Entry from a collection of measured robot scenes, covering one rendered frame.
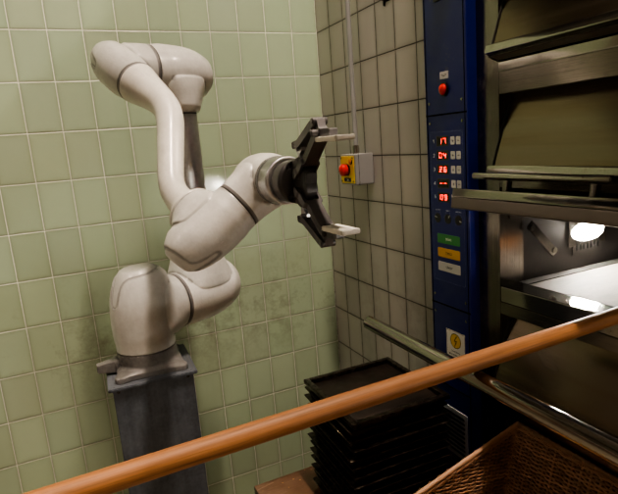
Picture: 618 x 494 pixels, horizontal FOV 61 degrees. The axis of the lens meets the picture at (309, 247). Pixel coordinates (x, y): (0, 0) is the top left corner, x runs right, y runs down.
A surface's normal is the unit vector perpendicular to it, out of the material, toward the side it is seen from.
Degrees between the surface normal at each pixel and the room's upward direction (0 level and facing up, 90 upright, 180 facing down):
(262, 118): 90
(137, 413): 90
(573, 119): 70
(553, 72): 90
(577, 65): 90
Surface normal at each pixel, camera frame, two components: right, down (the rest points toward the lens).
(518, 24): -0.88, -0.19
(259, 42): 0.42, 0.14
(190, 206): -0.31, -0.53
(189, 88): 0.75, 0.16
